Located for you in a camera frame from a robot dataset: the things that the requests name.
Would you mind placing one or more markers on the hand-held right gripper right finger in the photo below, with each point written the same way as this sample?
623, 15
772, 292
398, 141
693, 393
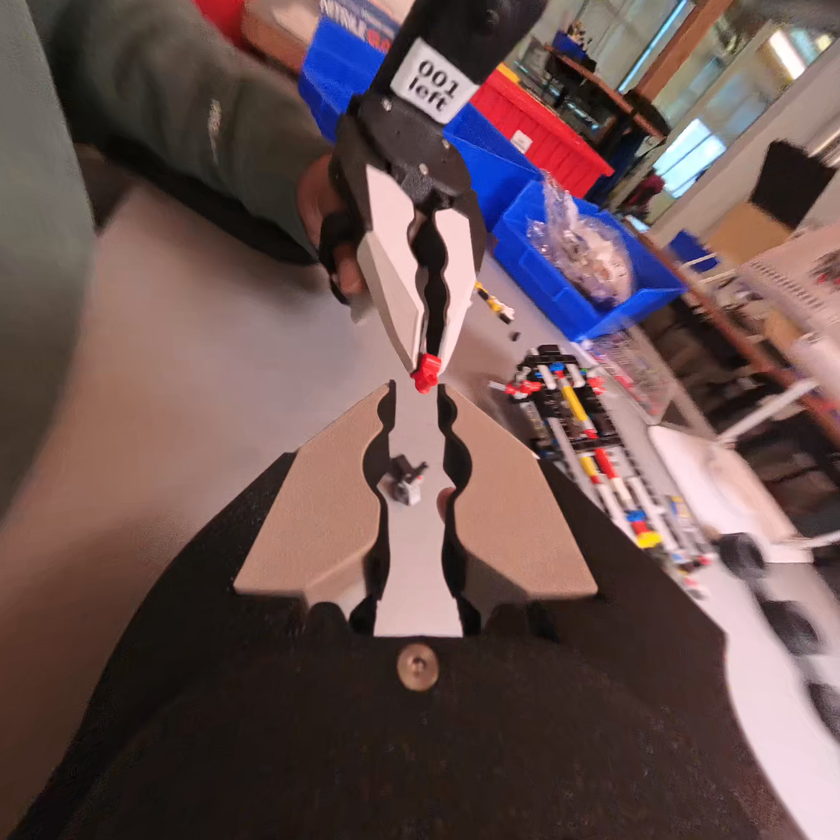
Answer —
512, 525

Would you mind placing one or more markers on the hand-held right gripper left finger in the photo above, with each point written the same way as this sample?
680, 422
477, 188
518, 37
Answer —
315, 518

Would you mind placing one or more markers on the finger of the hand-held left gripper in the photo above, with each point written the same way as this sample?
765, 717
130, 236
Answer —
387, 262
459, 262

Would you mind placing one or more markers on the small grey black lego assembly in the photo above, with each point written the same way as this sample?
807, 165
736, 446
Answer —
408, 487

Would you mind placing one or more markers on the small red lego piece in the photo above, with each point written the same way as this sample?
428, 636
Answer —
426, 373

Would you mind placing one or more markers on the person's left forearm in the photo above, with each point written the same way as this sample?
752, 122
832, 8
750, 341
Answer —
197, 118

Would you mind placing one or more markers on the small yellow black lego piece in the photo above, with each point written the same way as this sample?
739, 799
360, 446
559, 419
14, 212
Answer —
495, 303

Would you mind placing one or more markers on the lego car chassis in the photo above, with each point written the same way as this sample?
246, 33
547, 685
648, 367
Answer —
577, 407

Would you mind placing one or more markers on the black lego tyre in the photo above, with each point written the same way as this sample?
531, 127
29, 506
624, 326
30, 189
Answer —
741, 556
791, 627

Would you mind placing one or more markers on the person's left hand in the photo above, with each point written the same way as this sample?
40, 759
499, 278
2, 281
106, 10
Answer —
313, 197

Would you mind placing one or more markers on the large blue storage bin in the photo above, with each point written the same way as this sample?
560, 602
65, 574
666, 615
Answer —
499, 177

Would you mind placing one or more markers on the blue white glove box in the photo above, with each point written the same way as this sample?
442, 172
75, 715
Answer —
354, 19

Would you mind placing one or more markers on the clear plastic parts bags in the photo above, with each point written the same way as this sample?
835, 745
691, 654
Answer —
590, 256

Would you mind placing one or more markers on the red storage bin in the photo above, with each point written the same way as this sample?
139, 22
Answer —
551, 138

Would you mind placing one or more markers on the clear plastic parts tray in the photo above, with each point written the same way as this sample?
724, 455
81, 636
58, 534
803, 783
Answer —
630, 374

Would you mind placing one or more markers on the wooden workbench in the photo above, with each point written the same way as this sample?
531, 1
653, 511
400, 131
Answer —
610, 92

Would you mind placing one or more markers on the white instruction booklet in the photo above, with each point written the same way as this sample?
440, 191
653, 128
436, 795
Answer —
722, 485

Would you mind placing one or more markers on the red container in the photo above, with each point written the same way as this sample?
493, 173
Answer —
220, 16

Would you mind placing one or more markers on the small blue bin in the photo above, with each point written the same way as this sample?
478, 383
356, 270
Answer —
692, 249

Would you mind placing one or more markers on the tan cardboard box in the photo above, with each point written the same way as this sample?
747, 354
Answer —
748, 233

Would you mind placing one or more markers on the black panel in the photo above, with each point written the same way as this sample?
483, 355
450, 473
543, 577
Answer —
791, 184

